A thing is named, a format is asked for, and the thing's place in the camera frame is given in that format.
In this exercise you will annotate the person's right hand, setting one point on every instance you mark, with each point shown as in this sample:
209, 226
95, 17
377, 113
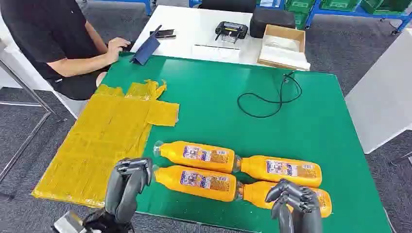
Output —
116, 48

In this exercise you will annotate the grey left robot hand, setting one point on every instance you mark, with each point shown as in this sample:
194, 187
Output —
124, 199

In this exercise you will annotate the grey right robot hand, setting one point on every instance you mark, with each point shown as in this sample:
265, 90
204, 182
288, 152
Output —
304, 215

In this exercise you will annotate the orange drink bottle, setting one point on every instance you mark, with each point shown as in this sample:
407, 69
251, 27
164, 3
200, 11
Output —
170, 180
254, 168
173, 155
256, 194

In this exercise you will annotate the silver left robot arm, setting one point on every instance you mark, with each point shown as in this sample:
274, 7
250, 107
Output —
103, 225

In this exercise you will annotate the blue tablet cover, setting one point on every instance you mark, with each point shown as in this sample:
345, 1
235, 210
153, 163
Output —
146, 49

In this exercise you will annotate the black phone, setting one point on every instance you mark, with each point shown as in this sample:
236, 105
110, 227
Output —
164, 33

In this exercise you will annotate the yellow taped sheet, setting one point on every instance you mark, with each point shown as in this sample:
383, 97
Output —
103, 138

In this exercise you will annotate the person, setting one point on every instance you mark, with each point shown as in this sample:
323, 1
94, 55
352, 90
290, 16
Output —
42, 32

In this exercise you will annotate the white sheet with black pen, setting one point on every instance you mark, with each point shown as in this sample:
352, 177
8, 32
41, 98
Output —
215, 54

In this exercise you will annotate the green table mat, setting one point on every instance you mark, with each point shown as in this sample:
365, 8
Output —
209, 106

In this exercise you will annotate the black handheld controller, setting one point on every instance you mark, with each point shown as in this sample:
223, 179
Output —
231, 29

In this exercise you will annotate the black chair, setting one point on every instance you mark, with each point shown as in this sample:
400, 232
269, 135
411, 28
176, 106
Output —
228, 4

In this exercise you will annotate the white table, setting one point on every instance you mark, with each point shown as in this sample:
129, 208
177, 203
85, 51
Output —
383, 90

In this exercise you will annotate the black case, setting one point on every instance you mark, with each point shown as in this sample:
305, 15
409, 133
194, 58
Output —
270, 19

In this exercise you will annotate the white paper wrap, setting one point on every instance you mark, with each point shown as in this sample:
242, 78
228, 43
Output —
283, 53

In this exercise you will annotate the cardboard box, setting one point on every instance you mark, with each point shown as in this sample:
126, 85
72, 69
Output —
283, 32

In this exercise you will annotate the green crate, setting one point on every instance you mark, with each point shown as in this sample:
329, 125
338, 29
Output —
301, 8
386, 5
339, 4

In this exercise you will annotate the blue metal rack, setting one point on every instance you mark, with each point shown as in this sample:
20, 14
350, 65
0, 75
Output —
354, 13

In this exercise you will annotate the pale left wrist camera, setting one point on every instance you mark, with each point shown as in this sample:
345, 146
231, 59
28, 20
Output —
69, 223

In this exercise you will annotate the grey metal frame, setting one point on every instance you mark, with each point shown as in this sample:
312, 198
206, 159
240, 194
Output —
29, 93

